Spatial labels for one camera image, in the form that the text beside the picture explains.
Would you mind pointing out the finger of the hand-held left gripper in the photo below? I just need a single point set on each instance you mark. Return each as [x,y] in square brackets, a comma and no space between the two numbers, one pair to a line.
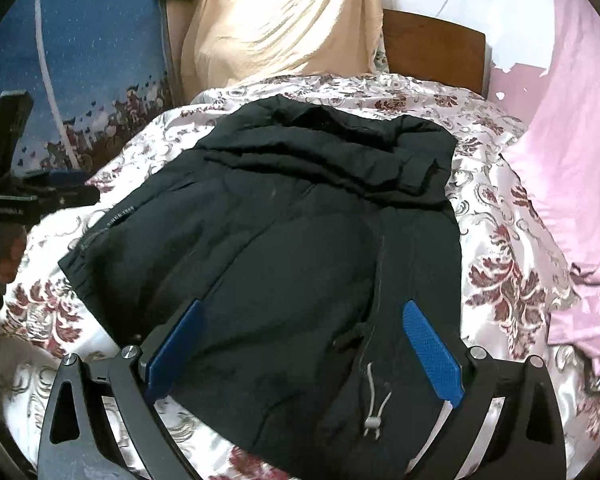
[7,130]
[65,192]

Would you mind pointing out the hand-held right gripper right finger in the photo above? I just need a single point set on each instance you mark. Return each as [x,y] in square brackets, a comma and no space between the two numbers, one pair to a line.
[432,355]

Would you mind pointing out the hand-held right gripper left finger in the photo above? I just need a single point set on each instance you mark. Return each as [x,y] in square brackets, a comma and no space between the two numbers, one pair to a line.
[172,350]

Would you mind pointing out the blue fabric wardrobe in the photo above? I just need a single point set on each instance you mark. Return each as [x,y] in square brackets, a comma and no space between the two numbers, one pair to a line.
[95,60]

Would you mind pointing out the black jacket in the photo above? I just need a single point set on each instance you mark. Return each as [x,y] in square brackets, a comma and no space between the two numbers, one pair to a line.
[290,240]

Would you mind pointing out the brown wooden panel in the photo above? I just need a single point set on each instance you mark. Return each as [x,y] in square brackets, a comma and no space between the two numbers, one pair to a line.
[174,50]

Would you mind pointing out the floral satin bedspread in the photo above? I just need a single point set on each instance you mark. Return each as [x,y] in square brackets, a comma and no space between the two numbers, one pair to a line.
[500,240]

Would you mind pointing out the pink curtain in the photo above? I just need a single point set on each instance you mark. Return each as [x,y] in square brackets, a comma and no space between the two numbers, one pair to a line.
[575,160]

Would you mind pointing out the beige hanging cloth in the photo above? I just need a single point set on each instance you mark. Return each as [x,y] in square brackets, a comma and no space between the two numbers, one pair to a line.
[290,20]

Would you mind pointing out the wooden headboard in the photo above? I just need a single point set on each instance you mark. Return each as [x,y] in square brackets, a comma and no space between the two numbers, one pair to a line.
[435,50]

